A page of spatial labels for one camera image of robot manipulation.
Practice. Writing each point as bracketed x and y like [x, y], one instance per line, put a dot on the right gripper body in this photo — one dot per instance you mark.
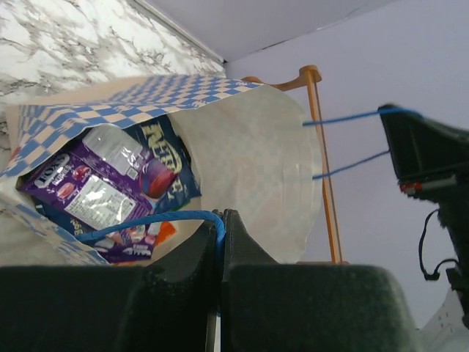
[451, 195]

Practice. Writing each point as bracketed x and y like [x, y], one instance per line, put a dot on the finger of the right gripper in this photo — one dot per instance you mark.
[428, 156]

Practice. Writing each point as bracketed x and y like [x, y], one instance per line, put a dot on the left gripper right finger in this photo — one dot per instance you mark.
[268, 306]

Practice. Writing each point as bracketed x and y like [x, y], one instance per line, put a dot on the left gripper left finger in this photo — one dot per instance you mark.
[166, 306]

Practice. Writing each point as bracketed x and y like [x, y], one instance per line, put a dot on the purple candy bag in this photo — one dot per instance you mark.
[101, 179]

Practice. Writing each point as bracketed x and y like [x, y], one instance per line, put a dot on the checkered paper bag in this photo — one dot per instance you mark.
[246, 142]

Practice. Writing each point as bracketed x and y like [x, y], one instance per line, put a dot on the blue kettle chips bag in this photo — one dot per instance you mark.
[159, 137]

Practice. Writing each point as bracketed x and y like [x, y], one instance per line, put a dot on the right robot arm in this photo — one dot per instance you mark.
[447, 330]

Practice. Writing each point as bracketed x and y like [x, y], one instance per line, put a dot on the orange Savoria snack packet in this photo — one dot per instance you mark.
[167, 230]

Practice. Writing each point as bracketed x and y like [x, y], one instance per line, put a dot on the orange wooden rack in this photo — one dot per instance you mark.
[308, 77]

